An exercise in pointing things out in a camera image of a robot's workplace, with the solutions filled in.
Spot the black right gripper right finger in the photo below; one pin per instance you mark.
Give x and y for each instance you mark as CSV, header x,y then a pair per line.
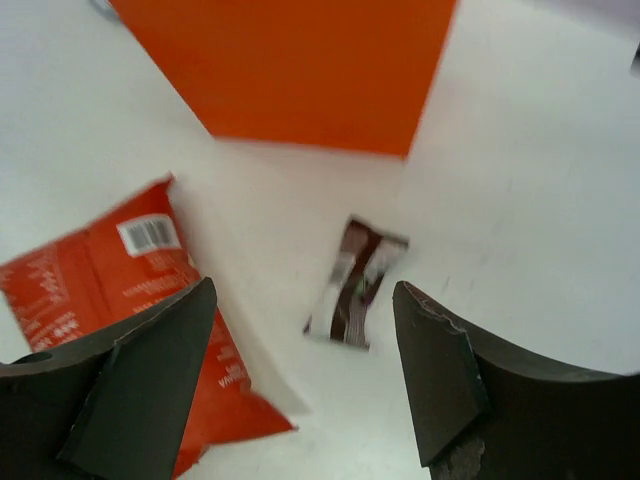
x,y
485,408

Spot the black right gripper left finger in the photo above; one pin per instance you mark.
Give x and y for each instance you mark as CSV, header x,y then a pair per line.
x,y
113,404

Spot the brown chocolate snack packet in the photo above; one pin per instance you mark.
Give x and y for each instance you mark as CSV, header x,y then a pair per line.
x,y
364,257

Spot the large red chips bag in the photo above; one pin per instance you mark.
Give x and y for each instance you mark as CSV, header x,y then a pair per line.
x,y
122,263

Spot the orange paper bag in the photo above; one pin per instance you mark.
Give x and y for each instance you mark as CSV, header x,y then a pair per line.
x,y
352,75

